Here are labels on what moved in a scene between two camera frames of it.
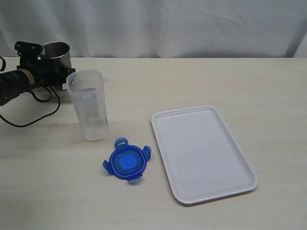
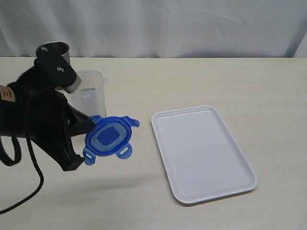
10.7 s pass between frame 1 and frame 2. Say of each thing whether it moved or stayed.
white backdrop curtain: stayed
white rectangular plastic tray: stayed
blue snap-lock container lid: moved
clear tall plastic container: stayed
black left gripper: moved
